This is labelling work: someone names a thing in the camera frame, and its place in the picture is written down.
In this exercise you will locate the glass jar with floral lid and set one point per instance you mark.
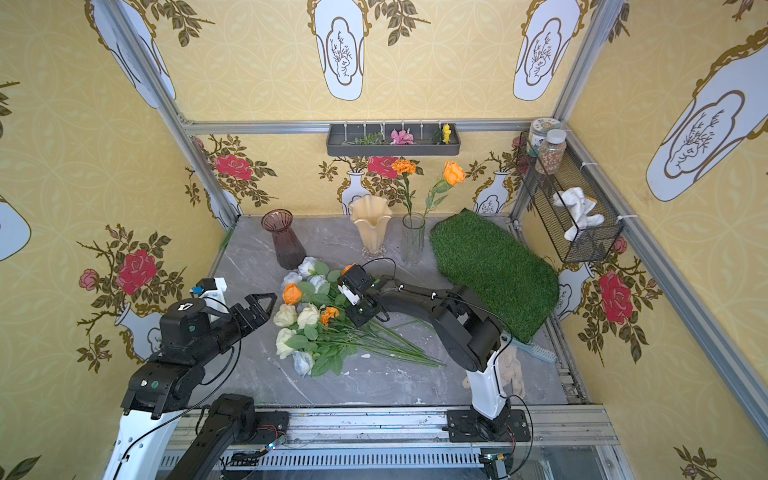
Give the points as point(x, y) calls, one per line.
point(538, 131)

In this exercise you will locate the black wire wall basket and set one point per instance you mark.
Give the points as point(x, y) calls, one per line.
point(536, 191)

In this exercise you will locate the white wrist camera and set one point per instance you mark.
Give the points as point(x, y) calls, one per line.
point(212, 290)
point(349, 295)

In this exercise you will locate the clear glass vase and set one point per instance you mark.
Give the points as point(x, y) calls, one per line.
point(413, 240)

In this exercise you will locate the yellow flower in planter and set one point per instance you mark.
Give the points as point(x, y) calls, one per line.
point(445, 134)

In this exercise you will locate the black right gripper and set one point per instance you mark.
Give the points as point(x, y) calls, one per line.
point(365, 297)

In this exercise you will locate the small orange marigold stem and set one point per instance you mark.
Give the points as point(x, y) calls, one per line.
point(338, 338)

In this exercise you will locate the cream rose upper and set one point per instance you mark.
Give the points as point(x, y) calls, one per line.
point(308, 317)

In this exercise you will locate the white rose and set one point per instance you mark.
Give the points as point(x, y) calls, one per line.
point(292, 278)
point(307, 268)
point(303, 363)
point(318, 282)

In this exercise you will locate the beige work glove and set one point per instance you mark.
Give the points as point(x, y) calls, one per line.
point(509, 373)

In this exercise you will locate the jar with white lid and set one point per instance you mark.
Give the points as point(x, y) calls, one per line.
point(551, 152)

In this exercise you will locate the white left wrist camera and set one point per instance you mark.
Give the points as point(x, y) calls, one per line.
point(212, 290)

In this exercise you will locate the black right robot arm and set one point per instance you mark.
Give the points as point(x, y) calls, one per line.
point(472, 336)

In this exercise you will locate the white rose top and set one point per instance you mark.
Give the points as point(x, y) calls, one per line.
point(307, 268)

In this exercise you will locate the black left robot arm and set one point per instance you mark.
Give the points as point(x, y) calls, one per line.
point(158, 396)

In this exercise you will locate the cream ruffled vase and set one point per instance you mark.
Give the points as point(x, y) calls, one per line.
point(371, 215)

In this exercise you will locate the white cloth figure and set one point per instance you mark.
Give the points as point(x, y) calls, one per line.
point(579, 207)

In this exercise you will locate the orange rose stem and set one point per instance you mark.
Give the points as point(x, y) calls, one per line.
point(304, 340)
point(396, 297)
point(452, 175)

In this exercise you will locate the grey wall planter shelf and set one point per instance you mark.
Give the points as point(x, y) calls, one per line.
point(373, 139)

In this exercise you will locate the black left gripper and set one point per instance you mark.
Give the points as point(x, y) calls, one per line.
point(238, 317)

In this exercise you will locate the teal brush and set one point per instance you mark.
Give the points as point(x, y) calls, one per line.
point(536, 351)

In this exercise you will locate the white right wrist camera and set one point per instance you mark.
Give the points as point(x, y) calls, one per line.
point(349, 295)

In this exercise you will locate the green artificial grass mat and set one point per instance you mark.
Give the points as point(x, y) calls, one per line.
point(520, 288)

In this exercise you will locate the orange marigold flower stem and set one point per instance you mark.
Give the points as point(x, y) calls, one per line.
point(404, 168)

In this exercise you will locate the white rose bottom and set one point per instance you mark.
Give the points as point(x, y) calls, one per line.
point(303, 363)

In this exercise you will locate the pink flower in planter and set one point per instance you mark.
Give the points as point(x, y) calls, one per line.
point(402, 137)

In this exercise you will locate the dark purple glass vase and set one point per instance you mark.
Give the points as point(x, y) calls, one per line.
point(290, 252)

